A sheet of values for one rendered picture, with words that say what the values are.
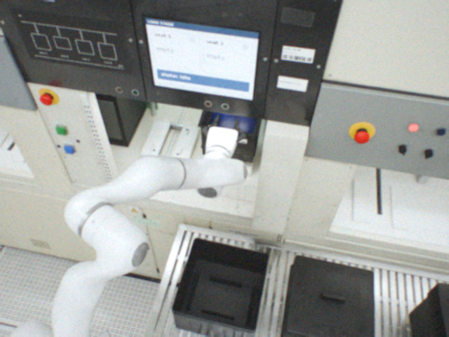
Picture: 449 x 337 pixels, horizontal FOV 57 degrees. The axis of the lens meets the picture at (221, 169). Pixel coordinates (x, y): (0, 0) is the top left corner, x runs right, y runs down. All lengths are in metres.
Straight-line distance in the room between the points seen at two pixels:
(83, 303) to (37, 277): 1.61
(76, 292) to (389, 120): 0.88
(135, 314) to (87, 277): 1.43
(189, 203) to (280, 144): 0.59
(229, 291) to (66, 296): 0.71
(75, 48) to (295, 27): 0.60
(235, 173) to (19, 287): 1.74
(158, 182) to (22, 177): 1.05
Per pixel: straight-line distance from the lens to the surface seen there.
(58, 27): 1.22
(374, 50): 1.06
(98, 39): 1.18
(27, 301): 2.60
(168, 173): 0.99
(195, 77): 1.14
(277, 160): 1.24
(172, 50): 1.11
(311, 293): 1.52
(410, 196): 1.84
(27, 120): 1.58
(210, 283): 1.59
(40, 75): 1.38
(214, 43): 1.07
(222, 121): 1.68
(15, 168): 1.97
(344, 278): 1.57
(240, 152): 1.64
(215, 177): 1.17
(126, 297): 2.45
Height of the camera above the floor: 2.24
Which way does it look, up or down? 52 degrees down
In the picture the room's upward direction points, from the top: 1 degrees clockwise
